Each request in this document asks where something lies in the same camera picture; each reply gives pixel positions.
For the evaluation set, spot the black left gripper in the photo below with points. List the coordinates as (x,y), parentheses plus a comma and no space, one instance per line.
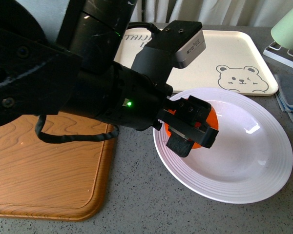
(127,97)

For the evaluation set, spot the orange fruit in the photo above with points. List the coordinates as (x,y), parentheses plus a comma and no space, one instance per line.
(213,119)

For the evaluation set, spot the white ribbed plate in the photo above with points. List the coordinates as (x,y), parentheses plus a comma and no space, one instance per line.
(250,160)

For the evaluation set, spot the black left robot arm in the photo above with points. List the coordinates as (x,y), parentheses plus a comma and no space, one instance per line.
(103,67)

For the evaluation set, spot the cream bear tray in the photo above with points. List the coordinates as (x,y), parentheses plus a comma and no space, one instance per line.
(230,61)

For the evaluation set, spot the grey folded cloth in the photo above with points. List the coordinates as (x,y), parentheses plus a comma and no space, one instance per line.
(284,95)

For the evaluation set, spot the grey white curtain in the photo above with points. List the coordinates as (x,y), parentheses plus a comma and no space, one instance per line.
(254,13)

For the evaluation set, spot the white cup rack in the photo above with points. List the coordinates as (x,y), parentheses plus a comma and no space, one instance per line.
(279,53)

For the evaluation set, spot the green plastic cup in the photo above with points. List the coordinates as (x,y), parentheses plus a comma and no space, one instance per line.
(282,32)

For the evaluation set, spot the wooden cutting board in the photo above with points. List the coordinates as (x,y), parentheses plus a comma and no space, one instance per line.
(64,182)

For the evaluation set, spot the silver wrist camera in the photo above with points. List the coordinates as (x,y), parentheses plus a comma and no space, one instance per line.
(175,46)

